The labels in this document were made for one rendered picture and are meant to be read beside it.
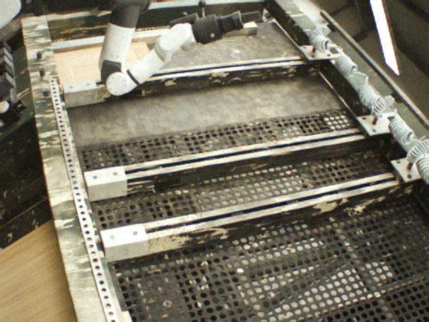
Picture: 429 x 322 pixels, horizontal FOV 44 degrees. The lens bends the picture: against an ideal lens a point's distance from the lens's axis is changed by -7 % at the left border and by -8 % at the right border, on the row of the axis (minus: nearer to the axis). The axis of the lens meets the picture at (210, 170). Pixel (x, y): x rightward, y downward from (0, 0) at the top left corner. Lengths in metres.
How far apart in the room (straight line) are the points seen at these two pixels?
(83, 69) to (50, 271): 0.85
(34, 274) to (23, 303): 0.11
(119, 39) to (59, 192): 0.51
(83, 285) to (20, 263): 0.57
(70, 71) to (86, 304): 1.11
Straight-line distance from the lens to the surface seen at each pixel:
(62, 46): 2.41
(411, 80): 8.36
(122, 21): 1.77
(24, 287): 1.97
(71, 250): 1.58
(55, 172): 1.79
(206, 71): 2.20
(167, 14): 2.72
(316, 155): 1.98
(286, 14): 2.70
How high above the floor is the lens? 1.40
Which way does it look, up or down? 5 degrees down
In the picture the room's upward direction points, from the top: 60 degrees clockwise
